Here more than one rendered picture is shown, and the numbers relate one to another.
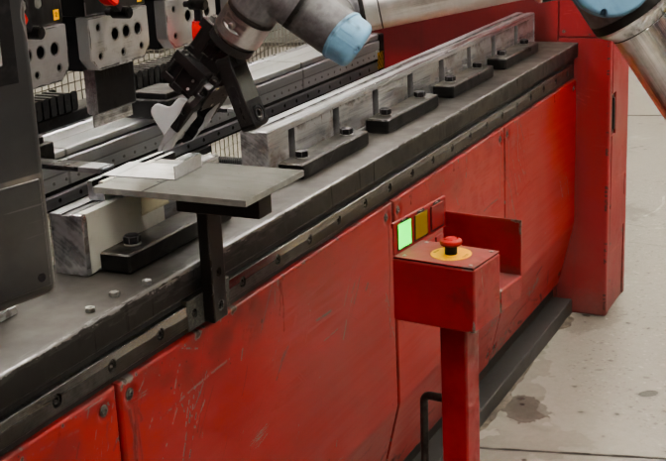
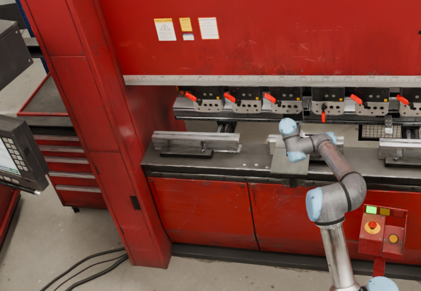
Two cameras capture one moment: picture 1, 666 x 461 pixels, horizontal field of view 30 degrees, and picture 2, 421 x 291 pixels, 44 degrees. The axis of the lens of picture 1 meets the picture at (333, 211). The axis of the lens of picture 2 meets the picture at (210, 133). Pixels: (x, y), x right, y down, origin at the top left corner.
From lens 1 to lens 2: 2.43 m
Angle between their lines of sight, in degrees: 75
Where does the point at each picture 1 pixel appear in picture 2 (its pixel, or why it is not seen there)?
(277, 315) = not seen: hidden behind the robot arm
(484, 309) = (366, 250)
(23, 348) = (219, 164)
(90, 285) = (263, 158)
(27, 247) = (37, 186)
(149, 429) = (260, 196)
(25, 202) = (35, 183)
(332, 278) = (378, 200)
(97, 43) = (274, 107)
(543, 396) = not seen: outside the picture
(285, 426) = not seen: hidden behind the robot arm
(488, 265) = (371, 241)
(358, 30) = (291, 157)
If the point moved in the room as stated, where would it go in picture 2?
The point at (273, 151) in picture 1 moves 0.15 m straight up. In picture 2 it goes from (383, 151) to (385, 129)
